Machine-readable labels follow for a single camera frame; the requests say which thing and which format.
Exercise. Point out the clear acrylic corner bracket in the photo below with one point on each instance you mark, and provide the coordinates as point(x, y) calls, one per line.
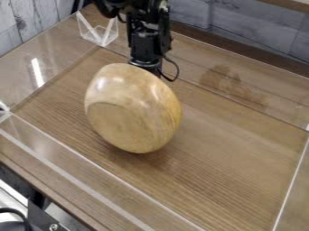
point(101, 35)

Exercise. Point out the clear acrylic tray wall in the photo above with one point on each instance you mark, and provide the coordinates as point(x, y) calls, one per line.
point(232, 174)

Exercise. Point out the round wooden bowl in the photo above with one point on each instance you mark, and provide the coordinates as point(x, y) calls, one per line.
point(132, 107)

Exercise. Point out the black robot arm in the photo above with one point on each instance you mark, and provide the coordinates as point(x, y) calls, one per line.
point(148, 20)

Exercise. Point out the black metal bracket with bolt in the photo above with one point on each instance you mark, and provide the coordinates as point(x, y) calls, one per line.
point(42, 220)

